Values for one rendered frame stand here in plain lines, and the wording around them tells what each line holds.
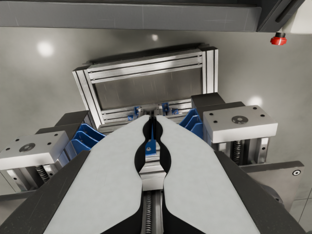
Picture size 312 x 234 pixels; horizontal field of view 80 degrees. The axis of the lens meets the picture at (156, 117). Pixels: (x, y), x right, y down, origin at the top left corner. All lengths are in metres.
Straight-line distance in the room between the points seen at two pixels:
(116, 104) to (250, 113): 0.93
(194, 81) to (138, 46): 0.45
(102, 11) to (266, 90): 1.44
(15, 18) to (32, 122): 1.44
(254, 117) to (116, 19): 0.34
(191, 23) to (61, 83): 1.28
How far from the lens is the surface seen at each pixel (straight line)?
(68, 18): 0.40
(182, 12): 0.37
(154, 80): 1.17
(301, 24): 0.42
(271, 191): 0.50
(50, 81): 1.58
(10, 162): 0.55
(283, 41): 0.60
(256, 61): 1.54
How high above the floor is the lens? 1.32
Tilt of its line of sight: 60 degrees down
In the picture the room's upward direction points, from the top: 178 degrees clockwise
